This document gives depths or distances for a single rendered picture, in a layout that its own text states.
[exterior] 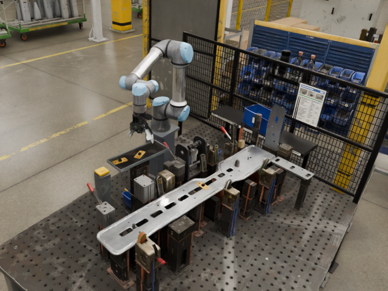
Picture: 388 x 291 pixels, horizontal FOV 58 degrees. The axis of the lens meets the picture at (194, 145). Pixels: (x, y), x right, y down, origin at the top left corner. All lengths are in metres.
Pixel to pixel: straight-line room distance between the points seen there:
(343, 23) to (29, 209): 7.38
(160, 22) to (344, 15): 4.96
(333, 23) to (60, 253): 7.80
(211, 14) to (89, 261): 3.20
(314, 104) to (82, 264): 1.89
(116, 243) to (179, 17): 3.44
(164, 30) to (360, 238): 3.40
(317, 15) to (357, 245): 6.31
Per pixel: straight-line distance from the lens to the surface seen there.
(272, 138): 2.63
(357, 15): 8.76
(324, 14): 8.92
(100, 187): 2.03
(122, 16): 9.77
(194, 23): 4.59
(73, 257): 2.20
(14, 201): 3.83
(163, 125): 2.48
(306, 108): 2.75
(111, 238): 1.84
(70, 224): 2.39
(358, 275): 3.37
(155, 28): 5.02
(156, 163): 2.60
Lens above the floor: 2.31
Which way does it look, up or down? 31 degrees down
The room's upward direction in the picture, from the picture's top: 5 degrees clockwise
